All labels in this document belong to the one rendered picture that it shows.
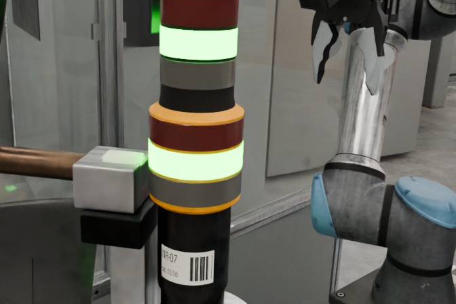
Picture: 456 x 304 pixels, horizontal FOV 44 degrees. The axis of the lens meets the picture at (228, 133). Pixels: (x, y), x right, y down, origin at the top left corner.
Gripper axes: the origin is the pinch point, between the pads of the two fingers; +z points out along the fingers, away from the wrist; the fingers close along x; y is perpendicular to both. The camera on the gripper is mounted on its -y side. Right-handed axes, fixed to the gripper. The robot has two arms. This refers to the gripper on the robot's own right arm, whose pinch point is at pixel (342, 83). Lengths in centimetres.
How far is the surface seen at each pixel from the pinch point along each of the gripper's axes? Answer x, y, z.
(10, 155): -18, -56, -7
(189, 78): -26, -52, -11
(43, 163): -19, -55, -6
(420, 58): 175, 387, 58
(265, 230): 46, 40, 54
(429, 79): 251, 580, 112
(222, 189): -27, -51, -6
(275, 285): 46, 47, 74
